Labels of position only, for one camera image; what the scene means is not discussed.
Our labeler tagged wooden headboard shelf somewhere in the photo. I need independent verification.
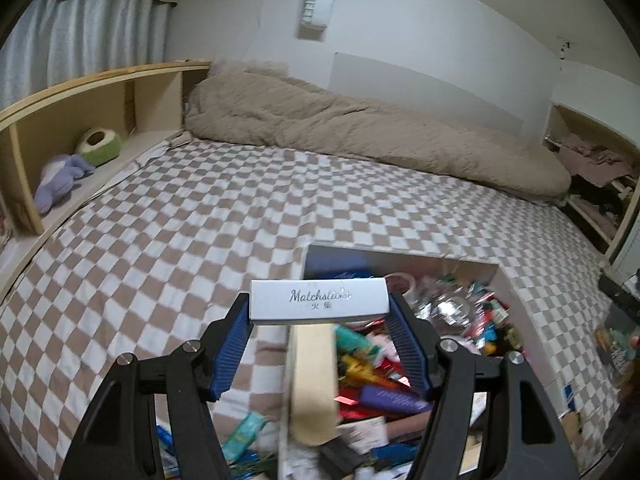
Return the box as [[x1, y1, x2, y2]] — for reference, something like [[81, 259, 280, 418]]
[[0, 61, 212, 303]]

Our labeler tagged purple tube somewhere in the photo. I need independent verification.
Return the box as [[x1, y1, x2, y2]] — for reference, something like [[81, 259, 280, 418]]
[[359, 384, 434, 414]]

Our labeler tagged silver matchbox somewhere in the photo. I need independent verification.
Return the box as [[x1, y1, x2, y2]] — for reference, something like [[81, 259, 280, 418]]
[[249, 278, 391, 327]]

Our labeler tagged pile of pink clothes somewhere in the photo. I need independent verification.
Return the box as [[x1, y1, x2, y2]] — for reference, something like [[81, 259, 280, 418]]
[[555, 132, 637, 187]]

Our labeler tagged grey tape roll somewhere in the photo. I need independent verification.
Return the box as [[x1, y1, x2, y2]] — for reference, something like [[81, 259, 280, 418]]
[[385, 272, 417, 306]]

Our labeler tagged beige fleece blanket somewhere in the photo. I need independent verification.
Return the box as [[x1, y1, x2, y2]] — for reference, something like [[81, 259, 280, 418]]
[[184, 59, 572, 207]]

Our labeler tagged teal snack packet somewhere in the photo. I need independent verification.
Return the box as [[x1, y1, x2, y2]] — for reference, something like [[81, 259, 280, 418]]
[[221, 411, 267, 462]]

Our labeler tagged green round plush toy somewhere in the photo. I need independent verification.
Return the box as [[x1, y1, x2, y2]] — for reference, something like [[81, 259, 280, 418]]
[[75, 127, 124, 166]]

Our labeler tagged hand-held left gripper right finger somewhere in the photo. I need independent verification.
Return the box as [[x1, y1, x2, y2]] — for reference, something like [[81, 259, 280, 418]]
[[387, 291, 581, 480]]

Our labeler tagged checkered bed sheet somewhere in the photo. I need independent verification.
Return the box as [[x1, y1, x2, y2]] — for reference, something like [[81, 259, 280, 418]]
[[0, 137, 623, 480]]

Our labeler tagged grey curtain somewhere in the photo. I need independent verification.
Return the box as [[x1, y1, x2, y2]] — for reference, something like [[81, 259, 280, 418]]
[[0, 0, 169, 112]]

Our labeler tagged beige wooden board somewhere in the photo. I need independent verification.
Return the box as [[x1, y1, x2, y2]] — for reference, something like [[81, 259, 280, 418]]
[[289, 324, 337, 447]]

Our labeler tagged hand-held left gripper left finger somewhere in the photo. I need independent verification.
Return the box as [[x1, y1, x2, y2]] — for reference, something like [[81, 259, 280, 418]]
[[59, 292, 254, 480]]

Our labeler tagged white hanging wall sign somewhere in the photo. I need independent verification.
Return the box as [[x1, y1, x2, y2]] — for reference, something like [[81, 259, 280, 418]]
[[298, 0, 339, 39]]

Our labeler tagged teal tube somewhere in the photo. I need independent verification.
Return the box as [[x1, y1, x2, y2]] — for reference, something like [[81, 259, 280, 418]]
[[334, 325, 375, 357]]

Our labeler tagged cardboard box of assorted items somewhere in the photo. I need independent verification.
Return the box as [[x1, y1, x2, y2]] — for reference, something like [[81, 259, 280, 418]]
[[276, 243, 562, 480]]

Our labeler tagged wooden side shelf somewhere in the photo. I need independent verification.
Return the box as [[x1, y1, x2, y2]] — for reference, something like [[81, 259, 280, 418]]
[[542, 102, 640, 263]]

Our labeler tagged purple plush toy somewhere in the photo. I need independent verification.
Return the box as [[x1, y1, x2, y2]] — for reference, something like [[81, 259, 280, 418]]
[[33, 153, 96, 214]]

